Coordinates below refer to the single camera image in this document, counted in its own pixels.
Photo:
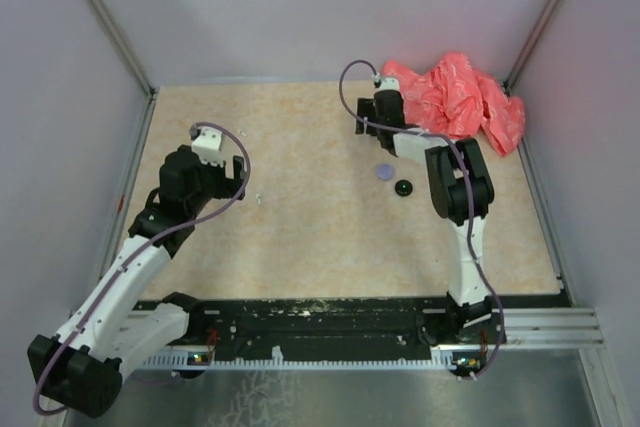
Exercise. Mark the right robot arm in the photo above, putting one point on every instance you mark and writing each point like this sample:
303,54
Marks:
461,192

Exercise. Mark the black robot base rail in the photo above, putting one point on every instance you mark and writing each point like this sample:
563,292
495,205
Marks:
332,329

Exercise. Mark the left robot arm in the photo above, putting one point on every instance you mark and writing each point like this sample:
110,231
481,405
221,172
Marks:
84,365

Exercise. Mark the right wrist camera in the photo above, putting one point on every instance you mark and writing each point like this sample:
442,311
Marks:
386,83

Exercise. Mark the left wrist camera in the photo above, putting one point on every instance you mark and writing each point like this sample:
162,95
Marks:
206,144

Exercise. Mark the purple charging case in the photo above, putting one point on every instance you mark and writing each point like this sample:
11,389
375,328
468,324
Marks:
384,172

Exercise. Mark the black round charging case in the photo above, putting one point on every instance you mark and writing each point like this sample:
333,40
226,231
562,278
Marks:
403,188

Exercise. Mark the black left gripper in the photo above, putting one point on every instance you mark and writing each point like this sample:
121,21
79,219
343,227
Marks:
229,187

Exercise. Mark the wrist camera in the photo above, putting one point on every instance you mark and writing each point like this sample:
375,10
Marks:
386,83
206,144

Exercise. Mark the pink plastic bag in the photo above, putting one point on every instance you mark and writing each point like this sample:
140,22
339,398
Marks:
458,100

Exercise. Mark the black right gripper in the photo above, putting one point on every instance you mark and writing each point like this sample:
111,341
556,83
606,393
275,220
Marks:
365,108

